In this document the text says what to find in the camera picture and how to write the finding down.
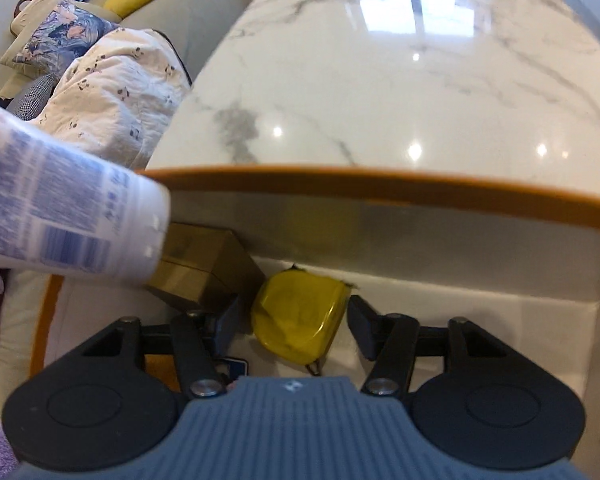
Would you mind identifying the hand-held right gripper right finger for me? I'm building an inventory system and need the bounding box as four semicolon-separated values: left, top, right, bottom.
347;294;548;397

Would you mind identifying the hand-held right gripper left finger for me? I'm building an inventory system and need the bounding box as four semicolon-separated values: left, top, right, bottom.
45;294;244;402

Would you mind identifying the yellow tape measure case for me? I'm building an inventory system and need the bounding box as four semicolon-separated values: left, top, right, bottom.
250;269;350;377

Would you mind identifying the tan cardboard box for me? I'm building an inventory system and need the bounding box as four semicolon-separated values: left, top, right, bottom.
144;222;267;314

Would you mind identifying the white printed tube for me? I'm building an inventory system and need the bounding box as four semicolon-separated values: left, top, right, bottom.
0;95;172;281

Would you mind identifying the orange cardboard box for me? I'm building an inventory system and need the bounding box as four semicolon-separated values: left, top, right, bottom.
0;166;600;461

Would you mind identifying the blue white-edged card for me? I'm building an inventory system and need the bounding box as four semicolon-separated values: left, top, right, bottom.
214;357;249;387

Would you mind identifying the checkered grey cushion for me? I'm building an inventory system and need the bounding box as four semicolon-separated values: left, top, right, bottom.
5;74;59;122

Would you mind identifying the white printed blanket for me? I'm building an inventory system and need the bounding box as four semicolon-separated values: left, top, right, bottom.
30;27;194;174

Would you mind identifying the blue printed cushion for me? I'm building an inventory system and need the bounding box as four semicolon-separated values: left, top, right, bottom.
0;0;122;82

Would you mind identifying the beige bag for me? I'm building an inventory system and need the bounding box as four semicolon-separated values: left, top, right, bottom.
10;0;62;36

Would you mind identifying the grey sofa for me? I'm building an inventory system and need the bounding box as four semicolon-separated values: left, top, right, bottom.
0;0;262;172

